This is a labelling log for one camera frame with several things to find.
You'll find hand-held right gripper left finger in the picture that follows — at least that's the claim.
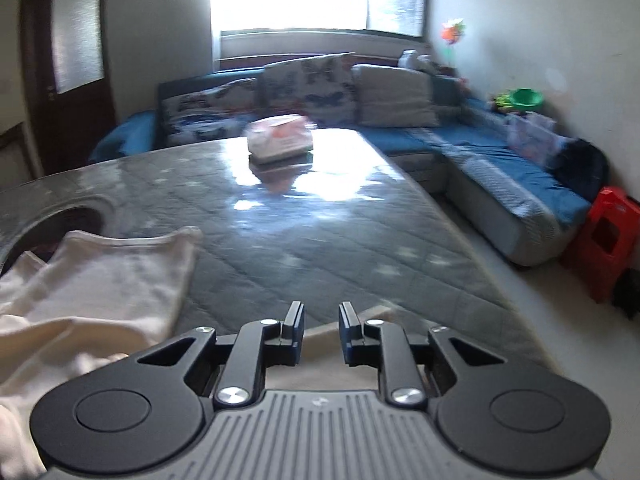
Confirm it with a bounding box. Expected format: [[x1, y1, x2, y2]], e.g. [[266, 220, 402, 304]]
[[135, 301, 306, 409]]

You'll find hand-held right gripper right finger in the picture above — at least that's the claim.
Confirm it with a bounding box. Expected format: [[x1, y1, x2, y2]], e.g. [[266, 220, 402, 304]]
[[338, 302, 506, 407]]

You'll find cream garment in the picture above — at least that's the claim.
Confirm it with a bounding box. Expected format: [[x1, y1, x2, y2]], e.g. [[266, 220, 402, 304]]
[[0, 226, 401, 480]]

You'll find grey quilted star table cover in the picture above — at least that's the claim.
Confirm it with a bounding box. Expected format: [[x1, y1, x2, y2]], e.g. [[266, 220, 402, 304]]
[[0, 127, 566, 411]]

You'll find pink white tissue pack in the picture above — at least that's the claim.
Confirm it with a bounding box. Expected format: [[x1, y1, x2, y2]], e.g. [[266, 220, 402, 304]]
[[243, 115, 315, 163]]

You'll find long butterfly print cushion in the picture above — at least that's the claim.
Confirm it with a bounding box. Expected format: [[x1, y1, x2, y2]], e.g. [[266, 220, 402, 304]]
[[162, 82, 263, 148]]

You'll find blue sofa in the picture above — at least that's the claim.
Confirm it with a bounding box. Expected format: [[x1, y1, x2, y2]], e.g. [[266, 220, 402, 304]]
[[90, 67, 593, 266]]

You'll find grey cushion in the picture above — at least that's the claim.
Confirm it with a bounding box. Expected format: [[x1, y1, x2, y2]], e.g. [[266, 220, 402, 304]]
[[351, 63, 441, 128]]

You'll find large butterfly print cushion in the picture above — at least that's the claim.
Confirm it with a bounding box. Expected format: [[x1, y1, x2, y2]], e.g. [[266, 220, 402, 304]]
[[260, 52, 358, 126]]

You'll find round built-in cooktop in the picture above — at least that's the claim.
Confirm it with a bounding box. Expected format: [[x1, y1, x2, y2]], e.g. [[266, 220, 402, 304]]
[[0, 194, 118, 281]]

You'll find clear plastic storage box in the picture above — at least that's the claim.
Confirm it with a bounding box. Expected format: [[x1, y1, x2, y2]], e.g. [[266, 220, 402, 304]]
[[505, 111, 558, 166]]

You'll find red plastic stool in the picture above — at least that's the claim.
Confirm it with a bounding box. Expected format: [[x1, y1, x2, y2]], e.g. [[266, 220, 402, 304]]
[[560, 186, 640, 303]]

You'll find white plush toy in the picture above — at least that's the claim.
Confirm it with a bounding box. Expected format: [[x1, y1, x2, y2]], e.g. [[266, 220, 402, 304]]
[[397, 50, 436, 73]]

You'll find black backpack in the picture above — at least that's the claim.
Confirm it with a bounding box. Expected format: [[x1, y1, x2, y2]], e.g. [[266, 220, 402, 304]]
[[552, 138, 610, 203]]

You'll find green plastic basin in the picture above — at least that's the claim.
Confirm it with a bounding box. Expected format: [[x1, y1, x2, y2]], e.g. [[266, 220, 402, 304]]
[[507, 88, 545, 112]]

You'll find brown door with frosted glass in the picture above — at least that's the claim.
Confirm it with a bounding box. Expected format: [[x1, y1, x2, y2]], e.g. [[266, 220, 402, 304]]
[[19, 0, 118, 176]]

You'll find colourful pinwheel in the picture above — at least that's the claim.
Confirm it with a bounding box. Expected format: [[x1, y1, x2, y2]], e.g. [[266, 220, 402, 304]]
[[440, 19, 468, 68]]

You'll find brown wooden ledge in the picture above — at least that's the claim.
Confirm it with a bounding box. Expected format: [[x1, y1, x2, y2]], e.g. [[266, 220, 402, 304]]
[[0, 121, 41, 193]]

